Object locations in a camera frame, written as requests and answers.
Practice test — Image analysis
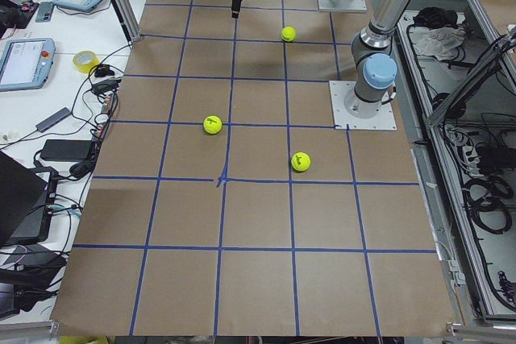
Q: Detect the yellow tennis ball centre left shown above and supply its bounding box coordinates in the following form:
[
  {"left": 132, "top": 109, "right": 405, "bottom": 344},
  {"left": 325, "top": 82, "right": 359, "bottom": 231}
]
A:
[{"left": 203, "top": 115, "right": 223, "bottom": 135}]

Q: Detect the yellow tennis ball far left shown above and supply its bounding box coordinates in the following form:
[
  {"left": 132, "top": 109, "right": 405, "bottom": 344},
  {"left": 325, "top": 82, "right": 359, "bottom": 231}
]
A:
[{"left": 290, "top": 151, "right": 311, "bottom": 172}]

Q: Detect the teach pendant near left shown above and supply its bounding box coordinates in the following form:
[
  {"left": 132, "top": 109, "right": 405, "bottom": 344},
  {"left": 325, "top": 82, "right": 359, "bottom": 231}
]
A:
[{"left": 1, "top": 38, "right": 56, "bottom": 92}]

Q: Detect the black laptop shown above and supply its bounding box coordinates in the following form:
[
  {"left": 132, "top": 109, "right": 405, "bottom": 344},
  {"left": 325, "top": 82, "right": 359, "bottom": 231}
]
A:
[{"left": 1, "top": 153, "right": 57, "bottom": 247}]

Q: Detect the white crumpled cloth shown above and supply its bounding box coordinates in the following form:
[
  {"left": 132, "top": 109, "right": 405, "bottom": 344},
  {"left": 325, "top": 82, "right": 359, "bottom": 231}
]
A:
[{"left": 414, "top": 27, "right": 466, "bottom": 61}]

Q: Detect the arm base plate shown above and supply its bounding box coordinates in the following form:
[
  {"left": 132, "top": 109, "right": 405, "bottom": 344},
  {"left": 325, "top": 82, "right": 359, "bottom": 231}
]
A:
[
  {"left": 329, "top": 81, "right": 397, "bottom": 131},
  {"left": 318, "top": 0, "right": 367, "bottom": 14}
]

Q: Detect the yellow tennis ball base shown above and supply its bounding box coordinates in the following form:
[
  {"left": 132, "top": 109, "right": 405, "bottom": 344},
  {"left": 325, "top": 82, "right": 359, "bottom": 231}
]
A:
[{"left": 281, "top": 26, "right": 297, "bottom": 42}]

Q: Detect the black power adapter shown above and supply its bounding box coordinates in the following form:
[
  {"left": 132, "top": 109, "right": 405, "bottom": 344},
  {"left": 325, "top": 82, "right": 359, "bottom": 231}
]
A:
[{"left": 40, "top": 139, "right": 92, "bottom": 162}]

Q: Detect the grey usb hub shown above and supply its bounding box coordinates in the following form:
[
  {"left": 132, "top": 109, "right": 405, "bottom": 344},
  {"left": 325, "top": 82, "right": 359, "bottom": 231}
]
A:
[{"left": 35, "top": 107, "right": 72, "bottom": 133}]

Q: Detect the yellow tape roll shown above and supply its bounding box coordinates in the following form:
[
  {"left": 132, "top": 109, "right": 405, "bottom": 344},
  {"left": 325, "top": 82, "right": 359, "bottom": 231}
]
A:
[{"left": 73, "top": 50, "right": 100, "bottom": 74}]

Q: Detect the yellow tennis ball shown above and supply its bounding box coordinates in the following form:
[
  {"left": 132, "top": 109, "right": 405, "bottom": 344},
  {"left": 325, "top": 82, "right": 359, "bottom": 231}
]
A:
[
  {"left": 203, "top": 115, "right": 223, "bottom": 135},
  {"left": 290, "top": 151, "right": 311, "bottom": 172}
]

